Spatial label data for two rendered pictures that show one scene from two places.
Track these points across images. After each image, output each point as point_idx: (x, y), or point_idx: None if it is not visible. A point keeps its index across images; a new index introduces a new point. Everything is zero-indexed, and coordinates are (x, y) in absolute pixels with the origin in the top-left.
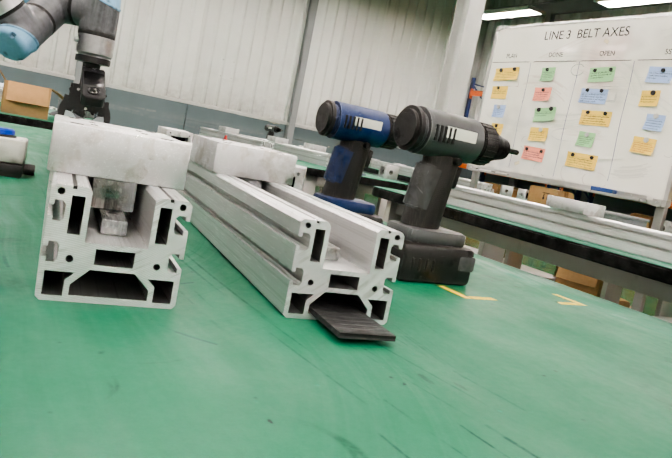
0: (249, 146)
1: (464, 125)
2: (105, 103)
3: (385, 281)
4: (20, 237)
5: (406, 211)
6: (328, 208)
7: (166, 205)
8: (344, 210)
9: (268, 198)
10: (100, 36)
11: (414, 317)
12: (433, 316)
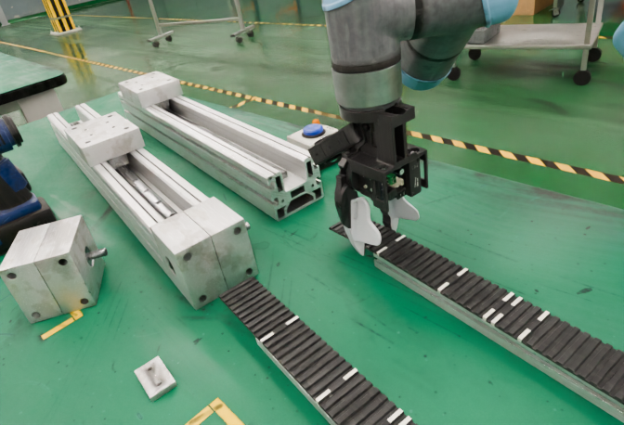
0: (95, 124)
1: None
2: (340, 175)
3: (33, 177)
4: None
5: (3, 156)
6: (66, 122)
7: None
8: (58, 122)
9: (93, 111)
10: (383, 63)
11: (43, 154)
12: (32, 159)
